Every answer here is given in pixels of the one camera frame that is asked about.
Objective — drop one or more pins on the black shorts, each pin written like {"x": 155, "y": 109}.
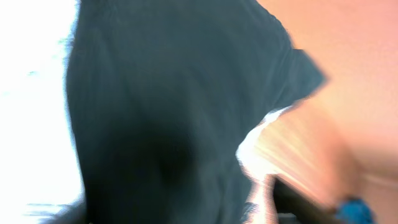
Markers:
{"x": 162, "y": 92}

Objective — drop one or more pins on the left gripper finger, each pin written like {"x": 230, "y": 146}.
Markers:
{"x": 293, "y": 208}

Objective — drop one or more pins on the blue short-sleeve shirt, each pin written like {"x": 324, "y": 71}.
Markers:
{"x": 355, "y": 211}

